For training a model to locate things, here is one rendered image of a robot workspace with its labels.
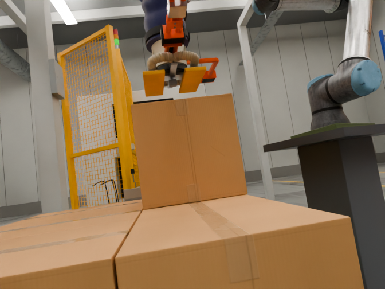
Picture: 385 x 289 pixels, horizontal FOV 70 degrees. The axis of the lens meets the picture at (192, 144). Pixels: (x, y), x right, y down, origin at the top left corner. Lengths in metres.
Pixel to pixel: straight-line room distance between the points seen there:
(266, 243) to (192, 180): 0.61
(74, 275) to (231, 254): 0.24
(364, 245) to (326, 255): 1.00
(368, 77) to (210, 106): 0.74
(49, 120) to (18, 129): 9.45
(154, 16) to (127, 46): 10.35
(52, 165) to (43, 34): 1.14
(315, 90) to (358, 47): 0.26
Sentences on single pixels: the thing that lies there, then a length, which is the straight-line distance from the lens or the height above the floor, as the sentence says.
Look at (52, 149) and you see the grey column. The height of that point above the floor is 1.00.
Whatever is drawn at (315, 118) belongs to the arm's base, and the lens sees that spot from 1.57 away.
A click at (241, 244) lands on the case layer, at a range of 0.48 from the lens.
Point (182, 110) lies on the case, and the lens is 1.08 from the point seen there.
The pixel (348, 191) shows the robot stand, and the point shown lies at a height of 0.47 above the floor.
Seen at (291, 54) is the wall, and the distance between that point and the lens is 12.71.
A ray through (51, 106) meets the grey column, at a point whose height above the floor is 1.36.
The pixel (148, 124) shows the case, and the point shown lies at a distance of 1.07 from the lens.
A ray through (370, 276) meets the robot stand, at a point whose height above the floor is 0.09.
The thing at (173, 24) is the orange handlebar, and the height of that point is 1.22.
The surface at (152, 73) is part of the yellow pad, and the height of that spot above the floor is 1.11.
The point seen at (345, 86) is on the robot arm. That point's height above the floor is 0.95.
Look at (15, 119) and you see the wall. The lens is 12.15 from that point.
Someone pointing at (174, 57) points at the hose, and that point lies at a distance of 1.30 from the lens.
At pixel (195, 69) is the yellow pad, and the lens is 1.30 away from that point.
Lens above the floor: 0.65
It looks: 6 degrees up
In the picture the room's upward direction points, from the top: 8 degrees counter-clockwise
